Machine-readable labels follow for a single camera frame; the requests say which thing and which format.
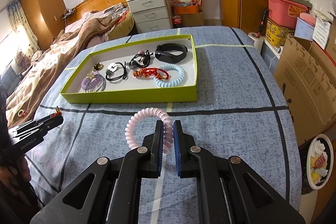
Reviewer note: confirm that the black tie with teal beads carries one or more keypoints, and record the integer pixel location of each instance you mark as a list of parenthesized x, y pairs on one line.
[(116, 71)]

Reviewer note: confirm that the light blue round container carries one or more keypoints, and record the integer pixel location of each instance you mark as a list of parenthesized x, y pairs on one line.
[(305, 26)]

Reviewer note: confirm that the small wooden wardrobe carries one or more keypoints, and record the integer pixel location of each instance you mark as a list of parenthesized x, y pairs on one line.
[(45, 19)]

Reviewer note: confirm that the large brown cardboard box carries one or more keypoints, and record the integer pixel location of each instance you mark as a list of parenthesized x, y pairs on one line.
[(308, 90)]

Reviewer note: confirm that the brown blanket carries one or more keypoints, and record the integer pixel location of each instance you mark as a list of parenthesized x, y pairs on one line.
[(24, 101)]

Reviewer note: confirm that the blue plaid bed sheet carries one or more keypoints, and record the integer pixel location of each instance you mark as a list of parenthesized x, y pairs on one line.
[(240, 116)]

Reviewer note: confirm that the black gold scrunchie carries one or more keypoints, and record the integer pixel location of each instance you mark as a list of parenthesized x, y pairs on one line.
[(98, 66)]

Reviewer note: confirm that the white bin with trash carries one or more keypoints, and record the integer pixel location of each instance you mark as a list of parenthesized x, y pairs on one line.
[(320, 161)]

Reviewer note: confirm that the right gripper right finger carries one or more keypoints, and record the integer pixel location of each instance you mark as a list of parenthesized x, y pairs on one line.
[(196, 162)]

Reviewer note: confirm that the grey drawer nightstand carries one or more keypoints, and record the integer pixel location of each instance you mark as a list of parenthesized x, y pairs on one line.
[(151, 15)]

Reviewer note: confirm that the black wristband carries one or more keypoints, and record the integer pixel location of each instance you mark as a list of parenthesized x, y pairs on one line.
[(171, 53)]

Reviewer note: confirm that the patterned window curtain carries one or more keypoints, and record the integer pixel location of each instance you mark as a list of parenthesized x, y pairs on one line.
[(19, 24)]

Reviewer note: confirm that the red knot charm tie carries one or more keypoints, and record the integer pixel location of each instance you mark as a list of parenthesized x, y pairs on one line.
[(157, 73)]

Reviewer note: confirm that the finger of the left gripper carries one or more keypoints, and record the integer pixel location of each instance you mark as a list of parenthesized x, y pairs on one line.
[(50, 121), (37, 129)]

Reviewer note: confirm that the green shallow cardboard tray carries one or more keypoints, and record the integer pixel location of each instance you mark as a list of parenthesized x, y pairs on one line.
[(88, 86)]

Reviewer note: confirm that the pink plastic basket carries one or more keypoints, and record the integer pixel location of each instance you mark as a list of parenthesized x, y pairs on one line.
[(285, 12)]

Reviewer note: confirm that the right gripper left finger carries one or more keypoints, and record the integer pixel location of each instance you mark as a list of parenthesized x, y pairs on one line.
[(128, 172)]

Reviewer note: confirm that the person left hand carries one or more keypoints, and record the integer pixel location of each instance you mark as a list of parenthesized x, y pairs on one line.
[(8, 173)]

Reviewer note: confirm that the orange box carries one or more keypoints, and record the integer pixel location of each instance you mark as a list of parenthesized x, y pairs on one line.
[(189, 9)]

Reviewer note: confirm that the black tie with pink ball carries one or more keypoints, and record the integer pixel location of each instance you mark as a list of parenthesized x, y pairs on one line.
[(140, 60)]

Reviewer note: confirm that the white tape roll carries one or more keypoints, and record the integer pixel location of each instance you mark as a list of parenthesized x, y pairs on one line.
[(257, 41)]

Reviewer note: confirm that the yellow patterned tin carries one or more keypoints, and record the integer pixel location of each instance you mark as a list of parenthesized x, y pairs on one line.
[(275, 34)]

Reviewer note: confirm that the cola bottle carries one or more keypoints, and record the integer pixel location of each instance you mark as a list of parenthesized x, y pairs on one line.
[(177, 21)]

